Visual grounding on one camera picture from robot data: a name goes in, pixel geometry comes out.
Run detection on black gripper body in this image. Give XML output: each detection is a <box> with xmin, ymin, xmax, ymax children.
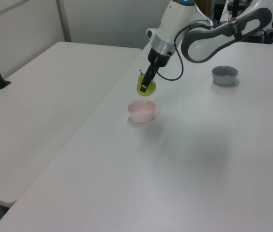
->
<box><xmin>148</xmin><ymin>47</ymin><xmax>171</xmax><ymax>73</ymax></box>

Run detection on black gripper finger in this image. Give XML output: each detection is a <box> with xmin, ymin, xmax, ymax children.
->
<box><xmin>139</xmin><ymin>65</ymin><xmax>157</xmax><ymax>94</ymax></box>

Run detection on green pear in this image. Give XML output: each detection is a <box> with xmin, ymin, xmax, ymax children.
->
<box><xmin>136</xmin><ymin>69</ymin><xmax>157</xmax><ymax>98</ymax></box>

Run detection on pink plastic bowl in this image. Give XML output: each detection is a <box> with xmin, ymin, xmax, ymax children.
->
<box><xmin>127</xmin><ymin>100</ymin><xmax>157</xmax><ymax>123</ymax></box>

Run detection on grey plastic bowl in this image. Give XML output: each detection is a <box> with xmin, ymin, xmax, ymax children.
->
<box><xmin>211</xmin><ymin>65</ymin><xmax>239</xmax><ymax>86</ymax></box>

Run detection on thin black pole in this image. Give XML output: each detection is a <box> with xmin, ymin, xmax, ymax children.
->
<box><xmin>231</xmin><ymin>0</ymin><xmax>240</xmax><ymax>19</ymax></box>

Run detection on white side table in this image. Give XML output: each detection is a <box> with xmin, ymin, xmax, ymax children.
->
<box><xmin>0</xmin><ymin>41</ymin><xmax>143</xmax><ymax>207</ymax></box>

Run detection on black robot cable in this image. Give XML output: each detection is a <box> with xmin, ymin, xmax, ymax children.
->
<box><xmin>155</xmin><ymin>20</ymin><xmax>193</xmax><ymax>82</ymax></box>

